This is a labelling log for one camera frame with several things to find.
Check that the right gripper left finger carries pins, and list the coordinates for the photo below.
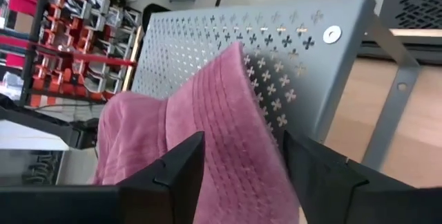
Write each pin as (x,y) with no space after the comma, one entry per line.
(172,189)

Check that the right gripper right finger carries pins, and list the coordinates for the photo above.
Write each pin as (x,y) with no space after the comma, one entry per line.
(328,189)

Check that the maroon bucket hat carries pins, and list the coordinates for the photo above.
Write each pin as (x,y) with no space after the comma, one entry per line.
(224,120)

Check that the grey perforated metal shelf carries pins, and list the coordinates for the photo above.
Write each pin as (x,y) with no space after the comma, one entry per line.
(193,40)

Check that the rack with red bins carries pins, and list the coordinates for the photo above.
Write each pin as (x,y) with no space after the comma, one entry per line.
(69,44)

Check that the black perforated metal box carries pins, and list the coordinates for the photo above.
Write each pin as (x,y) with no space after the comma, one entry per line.
(414,2)

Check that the black aluminium table frame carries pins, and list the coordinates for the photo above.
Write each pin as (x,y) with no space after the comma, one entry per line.
(397,49)

